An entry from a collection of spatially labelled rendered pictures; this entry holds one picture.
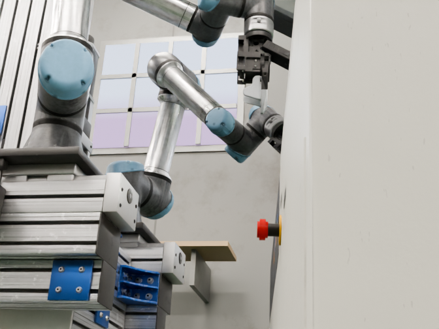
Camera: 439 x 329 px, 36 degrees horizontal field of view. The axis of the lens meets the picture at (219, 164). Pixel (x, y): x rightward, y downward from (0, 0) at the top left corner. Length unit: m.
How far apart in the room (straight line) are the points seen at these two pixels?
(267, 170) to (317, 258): 4.19
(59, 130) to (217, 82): 3.55
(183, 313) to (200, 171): 1.01
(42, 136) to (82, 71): 0.19
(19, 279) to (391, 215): 1.09
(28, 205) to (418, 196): 1.09
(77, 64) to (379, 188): 1.05
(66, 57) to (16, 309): 0.57
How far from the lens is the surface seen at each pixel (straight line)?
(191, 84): 2.05
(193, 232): 4.60
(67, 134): 1.56
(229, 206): 4.61
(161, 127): 2.21
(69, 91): 1.47
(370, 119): 0.54
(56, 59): 1.48
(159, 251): 1.89
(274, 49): 1.65
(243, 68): 1.62
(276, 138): 1.95
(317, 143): 0.53
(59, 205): 1.46
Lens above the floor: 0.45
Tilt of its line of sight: 24 degrees up
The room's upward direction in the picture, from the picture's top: 3 degrees clockwise
